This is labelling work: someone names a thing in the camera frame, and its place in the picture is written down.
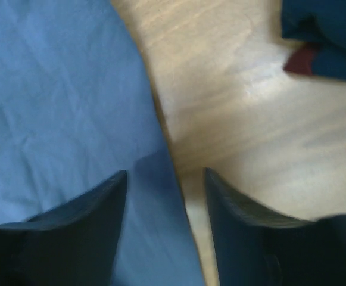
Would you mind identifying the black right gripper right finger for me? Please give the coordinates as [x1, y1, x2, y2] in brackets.
[204, 168, 346, 285]

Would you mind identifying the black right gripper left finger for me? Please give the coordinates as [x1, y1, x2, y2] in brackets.
[0, 170, 127, 286]

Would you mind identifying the blue-grey tank top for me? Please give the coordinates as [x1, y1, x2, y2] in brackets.
[0, 1, 204, 285]

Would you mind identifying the maroon folded tank top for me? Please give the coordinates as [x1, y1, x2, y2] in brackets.
[283, 44, 319, 76]

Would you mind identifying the dark navy folded tank top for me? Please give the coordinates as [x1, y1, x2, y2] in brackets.
[280, 0, 346, 80]

